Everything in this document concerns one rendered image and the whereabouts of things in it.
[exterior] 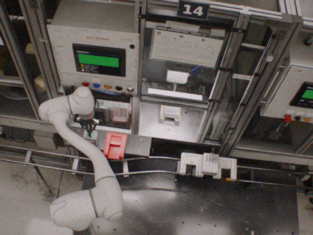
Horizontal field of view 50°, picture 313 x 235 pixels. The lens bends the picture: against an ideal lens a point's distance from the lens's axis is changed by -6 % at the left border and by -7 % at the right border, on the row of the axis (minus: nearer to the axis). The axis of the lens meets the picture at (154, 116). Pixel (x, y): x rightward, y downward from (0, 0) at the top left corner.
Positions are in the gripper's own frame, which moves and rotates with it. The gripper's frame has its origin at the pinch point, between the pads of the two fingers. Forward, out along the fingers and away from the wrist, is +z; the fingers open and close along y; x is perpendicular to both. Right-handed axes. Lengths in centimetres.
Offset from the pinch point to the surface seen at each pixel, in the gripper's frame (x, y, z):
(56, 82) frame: -10.5, 18.6, -31.1
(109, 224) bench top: 44, -18, 39
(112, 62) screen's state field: -7, -15, -58
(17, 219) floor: 38, 67, 107
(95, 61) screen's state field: -7, -6, -57
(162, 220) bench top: 37, -51, 39
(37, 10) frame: -11, 18, -84
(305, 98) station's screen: -7, -111, -52
